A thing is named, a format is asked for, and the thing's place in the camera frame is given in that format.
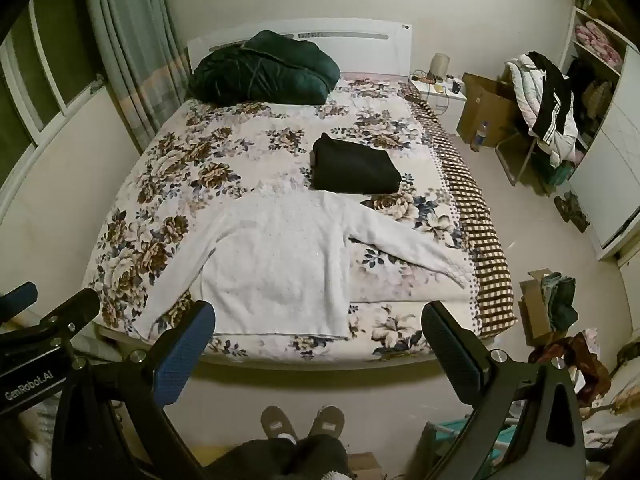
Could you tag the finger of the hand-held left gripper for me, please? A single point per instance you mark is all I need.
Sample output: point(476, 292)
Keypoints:
point(22, 294)
point(75, 306)

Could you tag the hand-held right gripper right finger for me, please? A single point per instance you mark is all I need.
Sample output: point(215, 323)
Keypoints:
point(447, 355)

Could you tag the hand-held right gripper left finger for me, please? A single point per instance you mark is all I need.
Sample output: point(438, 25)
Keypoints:
point(182, 355)

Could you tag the white knit sweater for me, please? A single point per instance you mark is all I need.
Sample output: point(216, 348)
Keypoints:
point(280, 265)

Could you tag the green folded clothes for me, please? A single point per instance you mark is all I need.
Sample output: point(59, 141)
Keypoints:
point(562, 300)

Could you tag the small cardboard box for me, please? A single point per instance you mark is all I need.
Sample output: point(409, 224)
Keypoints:
point(532, 310)

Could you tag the person's left slipper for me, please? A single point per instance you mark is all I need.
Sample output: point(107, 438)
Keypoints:
point(277, 422)

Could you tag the person's slipper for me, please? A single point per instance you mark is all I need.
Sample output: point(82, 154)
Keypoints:
point(277, 422)
point(327, 420)

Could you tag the red brown patterned cloth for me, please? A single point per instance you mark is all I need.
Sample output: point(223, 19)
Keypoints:
point(582, 360)

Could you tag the person's right slipper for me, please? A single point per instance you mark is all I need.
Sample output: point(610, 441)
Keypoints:
point(327, 420)

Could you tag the person's dark trousers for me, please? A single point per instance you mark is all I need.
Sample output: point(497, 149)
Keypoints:
point(285, 460)

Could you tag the brown checkered bedsheet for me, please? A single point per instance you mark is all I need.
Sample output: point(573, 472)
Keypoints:
point(470, 195)

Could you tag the patterned slippers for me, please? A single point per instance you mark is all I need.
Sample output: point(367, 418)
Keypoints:
point(572, 211)

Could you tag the metal chair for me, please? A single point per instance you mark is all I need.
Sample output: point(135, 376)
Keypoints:
point(520, 160)

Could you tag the black folded garment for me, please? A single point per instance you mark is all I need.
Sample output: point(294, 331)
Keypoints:
point(352, 165)

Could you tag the plastic water bottle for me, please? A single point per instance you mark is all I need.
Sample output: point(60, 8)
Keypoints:
point(480, 137)

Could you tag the white framed window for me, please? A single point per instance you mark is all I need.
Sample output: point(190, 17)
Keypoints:
point(45, 75)

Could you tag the white wardrobe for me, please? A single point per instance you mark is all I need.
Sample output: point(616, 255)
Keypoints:
point(612, 170)

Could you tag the white nightstand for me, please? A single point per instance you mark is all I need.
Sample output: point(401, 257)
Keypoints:
point(450, 105)

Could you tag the large cardboard box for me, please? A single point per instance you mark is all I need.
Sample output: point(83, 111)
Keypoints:
point(487, 105)

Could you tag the grey green curtain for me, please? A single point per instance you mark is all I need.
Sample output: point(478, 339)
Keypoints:
point(130, 50)

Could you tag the black striped jacket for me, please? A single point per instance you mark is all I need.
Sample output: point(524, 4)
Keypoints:
point(557, 95)

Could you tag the beige table lamp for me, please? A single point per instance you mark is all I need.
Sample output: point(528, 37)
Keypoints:
point(440, 65)

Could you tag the dark green duvet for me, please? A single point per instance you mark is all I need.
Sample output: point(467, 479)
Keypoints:
point(260, 67)

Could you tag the bed with floral cover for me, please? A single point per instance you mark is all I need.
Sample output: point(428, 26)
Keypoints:
point(350, 45)

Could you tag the pink folded blanket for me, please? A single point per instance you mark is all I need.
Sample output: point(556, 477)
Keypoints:
point(597, 40)

